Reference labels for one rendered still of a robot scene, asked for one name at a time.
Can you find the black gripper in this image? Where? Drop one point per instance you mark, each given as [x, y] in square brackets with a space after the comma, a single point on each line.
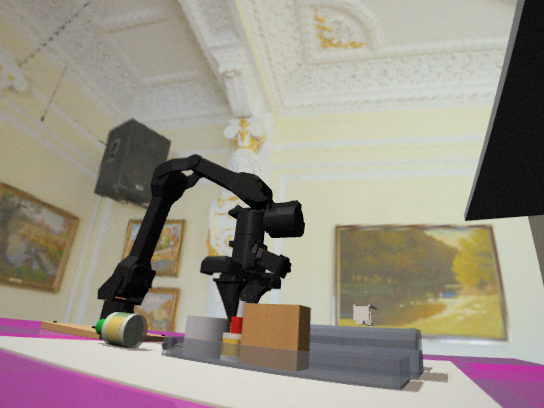
[238, 280]

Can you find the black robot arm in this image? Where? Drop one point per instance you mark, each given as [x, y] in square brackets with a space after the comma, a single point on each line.
[133, 276]

